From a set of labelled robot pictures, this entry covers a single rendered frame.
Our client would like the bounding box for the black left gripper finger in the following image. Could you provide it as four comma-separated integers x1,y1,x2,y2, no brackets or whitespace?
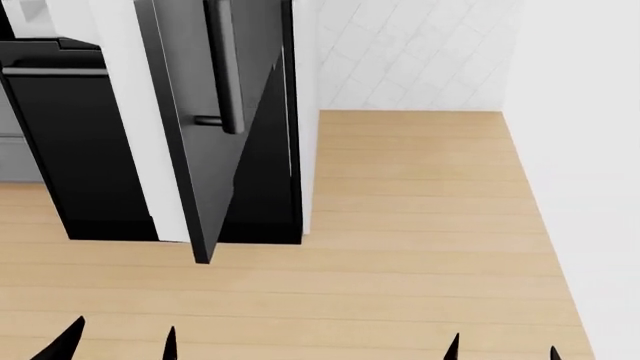
160,325,179,360
28,315,87,360

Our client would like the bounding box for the black fridge door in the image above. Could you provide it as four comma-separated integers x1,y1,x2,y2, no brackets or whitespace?
133,0,296,265

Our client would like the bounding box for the black fridge body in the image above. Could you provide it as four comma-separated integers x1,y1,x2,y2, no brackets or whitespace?
218,0,305,246

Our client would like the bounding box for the grey base cabinet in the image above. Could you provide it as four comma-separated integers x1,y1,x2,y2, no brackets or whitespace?
0,80,42,184

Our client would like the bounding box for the black oven range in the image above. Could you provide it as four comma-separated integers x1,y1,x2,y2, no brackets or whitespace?
0,36,162,241

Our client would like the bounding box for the white side panel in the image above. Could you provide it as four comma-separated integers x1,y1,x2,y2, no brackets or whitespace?
43,0,192,243

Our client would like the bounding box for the black oven door handle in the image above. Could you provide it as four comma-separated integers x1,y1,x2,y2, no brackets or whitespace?
0,64,110,79

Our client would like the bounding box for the black fridge door handle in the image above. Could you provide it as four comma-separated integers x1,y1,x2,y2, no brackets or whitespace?
193,0,247,136

